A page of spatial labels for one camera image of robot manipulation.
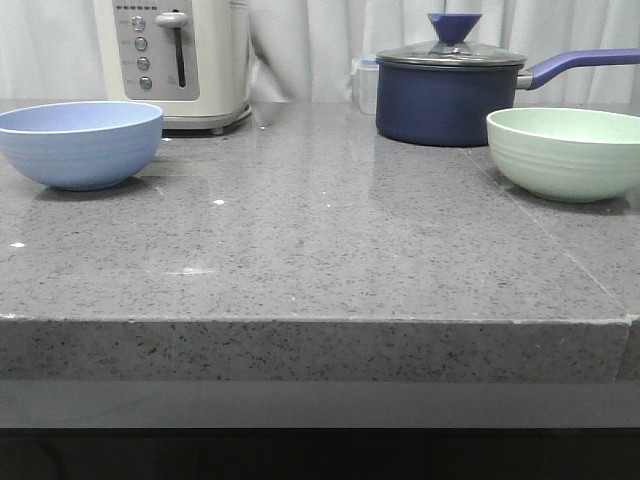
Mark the blue bowl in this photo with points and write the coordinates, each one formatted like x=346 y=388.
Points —
x=81 y=146

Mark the glass pot lid blue knob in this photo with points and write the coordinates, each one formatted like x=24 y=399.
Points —
x=451 y=49

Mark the dark blue saucepan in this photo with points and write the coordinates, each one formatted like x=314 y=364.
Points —
x=447 y=106

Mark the clear plastic container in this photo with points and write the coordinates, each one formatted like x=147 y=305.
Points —
x=364 y=76

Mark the cream white toaster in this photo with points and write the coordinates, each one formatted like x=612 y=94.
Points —
x=190 y=58

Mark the green bowl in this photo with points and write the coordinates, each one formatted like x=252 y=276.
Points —
x=566 y=154

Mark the white curtain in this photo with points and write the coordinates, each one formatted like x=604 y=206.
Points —
x=303 y=50

